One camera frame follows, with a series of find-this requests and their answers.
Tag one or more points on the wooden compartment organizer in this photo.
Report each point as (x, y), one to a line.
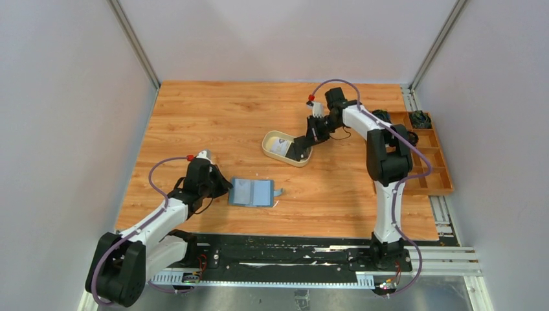
(422, 134)

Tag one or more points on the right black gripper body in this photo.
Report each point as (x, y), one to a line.
(321, 127)

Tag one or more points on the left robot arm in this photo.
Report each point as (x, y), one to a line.
(137, 244)

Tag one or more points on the blue card holder wallet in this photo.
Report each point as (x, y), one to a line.
(253, 193)

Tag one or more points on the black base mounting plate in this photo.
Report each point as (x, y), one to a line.
(287, 259)

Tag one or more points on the beige oval tray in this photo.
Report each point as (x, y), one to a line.
(266, 142)

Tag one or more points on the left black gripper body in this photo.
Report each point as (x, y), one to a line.
(206, 190)

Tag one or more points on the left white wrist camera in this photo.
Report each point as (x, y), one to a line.
(206, 155)

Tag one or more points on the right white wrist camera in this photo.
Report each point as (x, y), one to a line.
(317, 109)

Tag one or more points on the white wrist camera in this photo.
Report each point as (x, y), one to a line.
(317, 109)
(206, 155)

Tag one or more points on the white card in tray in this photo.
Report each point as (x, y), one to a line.
(280, 146)

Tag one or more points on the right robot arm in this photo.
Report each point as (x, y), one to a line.
(388, 162)

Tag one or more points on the aluminium frame rail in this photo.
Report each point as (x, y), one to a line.
(444, 276)

